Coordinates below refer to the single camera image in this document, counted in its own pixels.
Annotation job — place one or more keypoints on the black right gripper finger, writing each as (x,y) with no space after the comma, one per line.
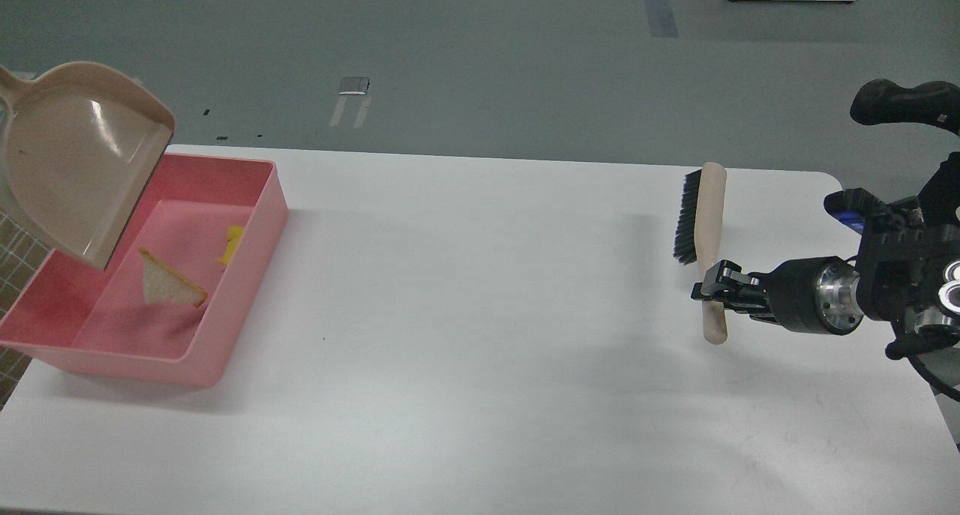
(748,300)
(728,278)

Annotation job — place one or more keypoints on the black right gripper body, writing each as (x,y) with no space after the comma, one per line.
(812,296)

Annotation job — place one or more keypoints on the beige brush black bristles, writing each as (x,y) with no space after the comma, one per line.
(698,238)

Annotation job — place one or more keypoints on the yellow green sponge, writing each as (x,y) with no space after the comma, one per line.
(233,236)

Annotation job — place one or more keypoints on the triangular toast slice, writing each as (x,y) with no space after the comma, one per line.
(162,284)

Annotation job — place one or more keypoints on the beige plastic dustpan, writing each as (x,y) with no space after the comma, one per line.
(79,144)

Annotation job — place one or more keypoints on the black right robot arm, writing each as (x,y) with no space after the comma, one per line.
(905,272)

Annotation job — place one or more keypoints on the pink plastic bin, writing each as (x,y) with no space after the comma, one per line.
(84,320)

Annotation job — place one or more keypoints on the black object at right edge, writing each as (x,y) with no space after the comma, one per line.
(882,101)

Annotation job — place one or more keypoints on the brown checkered cloth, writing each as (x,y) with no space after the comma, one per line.
(16,247)

